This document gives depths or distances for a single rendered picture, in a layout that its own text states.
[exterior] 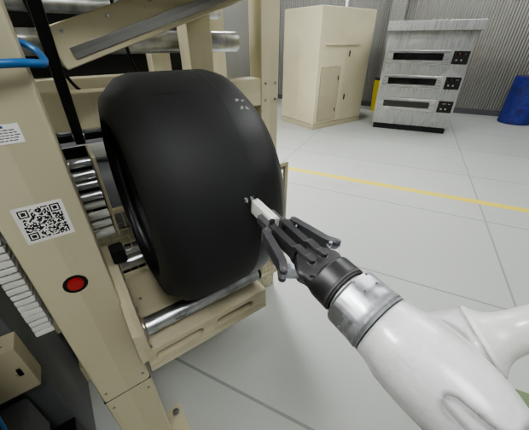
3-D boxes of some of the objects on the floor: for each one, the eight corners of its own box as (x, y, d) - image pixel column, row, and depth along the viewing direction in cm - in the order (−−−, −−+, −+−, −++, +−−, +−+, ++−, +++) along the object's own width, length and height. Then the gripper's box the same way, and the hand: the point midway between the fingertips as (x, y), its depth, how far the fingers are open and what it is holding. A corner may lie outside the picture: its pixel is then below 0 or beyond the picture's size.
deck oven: (368, 129, 559) (389, 20, 465) (373, 118, 642) (392, 23, 548) (448, 137, 512) (489, 18, 418) (442, 124, 595) (475, 21, 501)
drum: (526, 120, 619) (548, 74, 571) (534, 127, 573) (560, 78, 525) (493, 118, 641) (512, 73, 593) (499, 124, 595) (520, 76, 547)
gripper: (384, 257, 40) (282, 180, 55) (319, 298, 34) (223, 198, 49) (368, 289, 45) (278, 210, 60) (308, 330, 39) (224, 230, 53)
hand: (264, 215), depth 52 cm, fingers closed
